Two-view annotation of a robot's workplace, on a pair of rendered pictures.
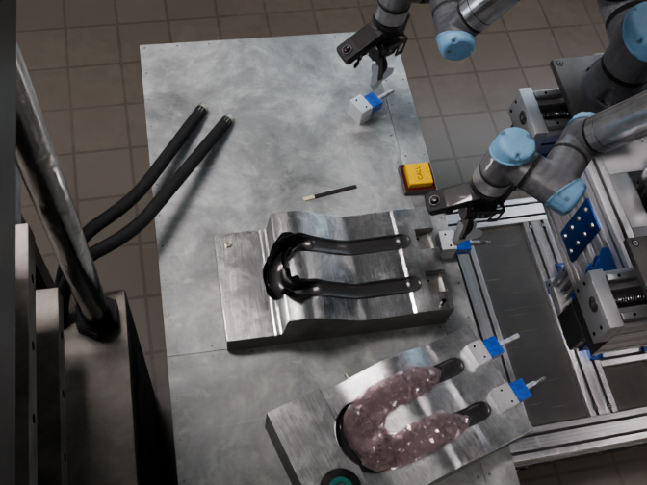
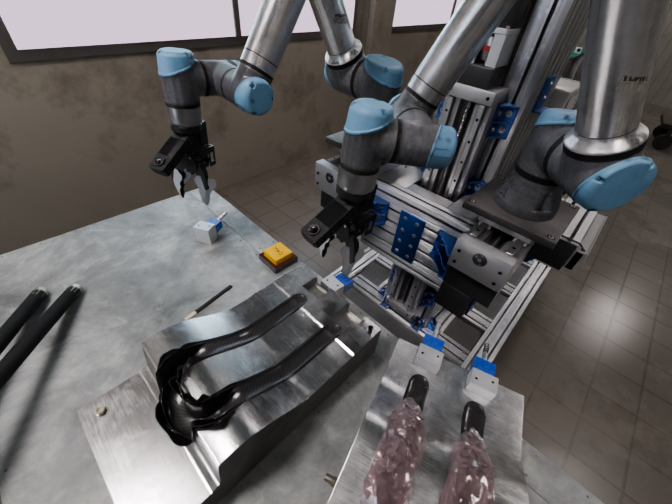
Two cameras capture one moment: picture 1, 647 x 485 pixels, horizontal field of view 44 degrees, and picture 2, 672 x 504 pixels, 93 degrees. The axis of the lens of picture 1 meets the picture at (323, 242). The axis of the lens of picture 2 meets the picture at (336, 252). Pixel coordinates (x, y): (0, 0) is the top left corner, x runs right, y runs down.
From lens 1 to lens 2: 1.11 m
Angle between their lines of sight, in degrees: 26
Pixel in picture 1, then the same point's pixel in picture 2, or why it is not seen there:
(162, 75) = not seen: outside the picture
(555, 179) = (426, 127)
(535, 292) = (379, 312)
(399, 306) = (334, 359)
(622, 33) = (369, 74)
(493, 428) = (499, 423)
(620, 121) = (450, 47)
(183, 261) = (45, 471)
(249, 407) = not seen: outside the picture
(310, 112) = (163, 252)
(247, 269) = (139, 427)
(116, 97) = not seen: hidden behind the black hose
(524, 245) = (355, 292)
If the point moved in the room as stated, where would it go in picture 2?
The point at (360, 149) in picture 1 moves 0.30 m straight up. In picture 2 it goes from (220, 259) to (199, 162)
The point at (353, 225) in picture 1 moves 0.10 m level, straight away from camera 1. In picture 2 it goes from (245, 311) to (238, 278)
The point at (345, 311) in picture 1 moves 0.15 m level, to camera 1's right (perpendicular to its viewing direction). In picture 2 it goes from (284, 400) to (361, 369)
